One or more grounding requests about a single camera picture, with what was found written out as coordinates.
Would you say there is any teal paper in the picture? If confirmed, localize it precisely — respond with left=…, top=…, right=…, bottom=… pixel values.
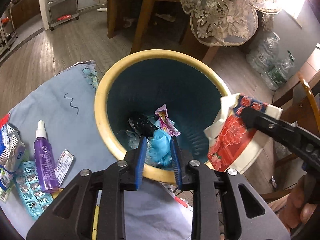
left=149, top=129, right=172, bottom=167

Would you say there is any clear plastic bag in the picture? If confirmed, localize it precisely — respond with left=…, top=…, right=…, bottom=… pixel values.
left=118, top=129, right=152, bottom=165

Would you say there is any pink wipes packet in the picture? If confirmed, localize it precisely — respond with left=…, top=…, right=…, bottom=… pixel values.
left=155, top=104, right=181, bottom=137

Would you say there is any red floral paper bag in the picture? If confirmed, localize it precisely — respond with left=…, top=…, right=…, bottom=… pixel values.
left=204, top=93, right=283, bottom=174

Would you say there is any teal blister pill pack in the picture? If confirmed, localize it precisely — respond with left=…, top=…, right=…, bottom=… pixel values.
left=14, top=160, right=53, bottom=220

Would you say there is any black plastic trash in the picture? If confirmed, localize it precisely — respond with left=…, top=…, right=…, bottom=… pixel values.
left=128, top=112, right=157, bottom=138

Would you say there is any yellow-rimmed teal trash bin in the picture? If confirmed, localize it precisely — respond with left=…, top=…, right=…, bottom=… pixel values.
left=94, top=49, right=232, bottom=184

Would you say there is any person's right hand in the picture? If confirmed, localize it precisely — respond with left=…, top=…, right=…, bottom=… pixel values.
left=279, top=176, right=317, bottom=232

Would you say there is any bag of plastic bottles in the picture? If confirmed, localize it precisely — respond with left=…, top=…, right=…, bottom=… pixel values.
left=246, top=31, right=296, bottom=91

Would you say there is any small white sachet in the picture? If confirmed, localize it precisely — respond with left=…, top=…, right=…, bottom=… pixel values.
left=54, top=149, right=75, bottom=186

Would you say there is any purple spray bottle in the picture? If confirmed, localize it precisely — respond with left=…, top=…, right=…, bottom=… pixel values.
left=34, top=120, right=59, bottom=193

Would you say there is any light blue cartoon cloth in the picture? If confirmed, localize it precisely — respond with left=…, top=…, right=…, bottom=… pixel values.
left=9, top=61, right=192, bottom=239

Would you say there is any blue white snack bag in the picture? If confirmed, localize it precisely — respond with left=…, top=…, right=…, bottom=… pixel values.
left=1, top=122, right=25, bottom=191

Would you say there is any green white medicine box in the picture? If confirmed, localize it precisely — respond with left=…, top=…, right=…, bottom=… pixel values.
left=0, top=181, right=14, bottom=203

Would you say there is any white power strip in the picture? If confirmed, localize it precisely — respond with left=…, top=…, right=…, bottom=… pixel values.
left=97, top=8, right=107, bottom=12

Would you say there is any wooden chair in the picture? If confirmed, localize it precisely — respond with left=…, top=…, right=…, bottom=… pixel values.
left=107, top=0, right=186, bottom=54

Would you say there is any metal shelf rack left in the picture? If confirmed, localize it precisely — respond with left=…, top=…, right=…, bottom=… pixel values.
left=0, top=3, right=17, bottom=55

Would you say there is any metal shelf rack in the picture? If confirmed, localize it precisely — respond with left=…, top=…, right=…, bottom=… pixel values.
left=46, top=0, right=80, bottom=31
left=0, top=3, right=17, bottom=55

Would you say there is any metal shelf rack centre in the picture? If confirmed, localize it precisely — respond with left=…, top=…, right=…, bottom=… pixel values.
left=46, top=0, right=80, bottom=31

